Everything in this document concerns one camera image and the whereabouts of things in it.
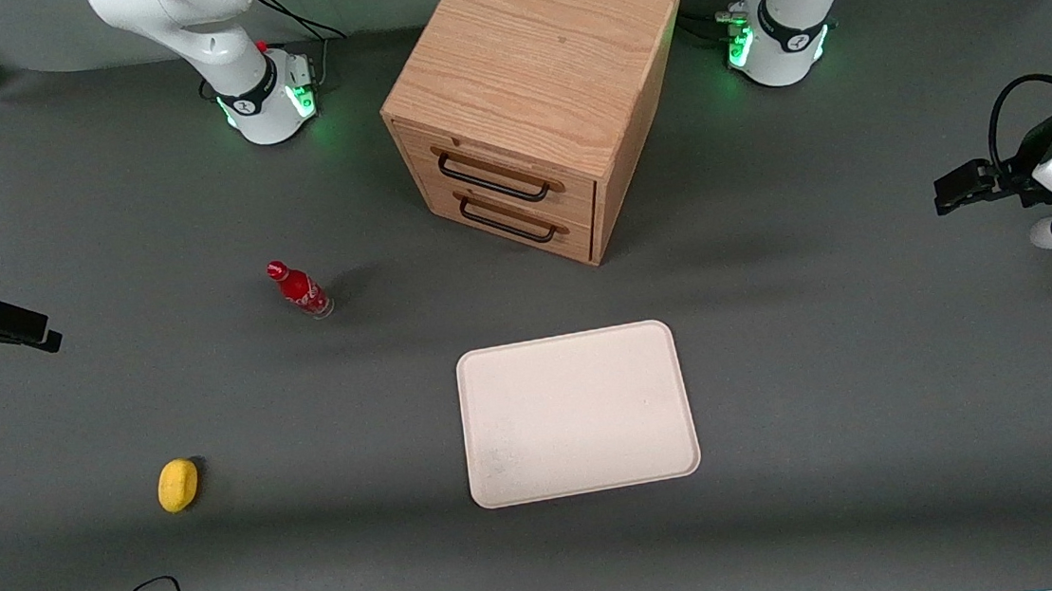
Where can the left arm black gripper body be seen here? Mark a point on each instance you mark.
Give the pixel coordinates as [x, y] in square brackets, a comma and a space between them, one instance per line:
[1017, 177]

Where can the red cola bottle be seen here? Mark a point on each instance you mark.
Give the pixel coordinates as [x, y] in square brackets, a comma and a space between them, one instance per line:
[297, 287]

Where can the yellow lemon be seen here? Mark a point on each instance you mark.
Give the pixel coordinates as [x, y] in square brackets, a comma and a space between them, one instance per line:
[178, 485]

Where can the wooden drawer cabinet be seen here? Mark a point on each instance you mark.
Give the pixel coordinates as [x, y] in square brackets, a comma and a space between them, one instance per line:
[533, 47]

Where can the cream plastic tray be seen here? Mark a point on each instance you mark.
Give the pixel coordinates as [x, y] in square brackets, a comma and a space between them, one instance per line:
[575, 415]

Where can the wooden drawer front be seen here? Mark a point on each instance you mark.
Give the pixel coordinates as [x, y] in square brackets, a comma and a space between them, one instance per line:
[578, 238]
[575, 198]

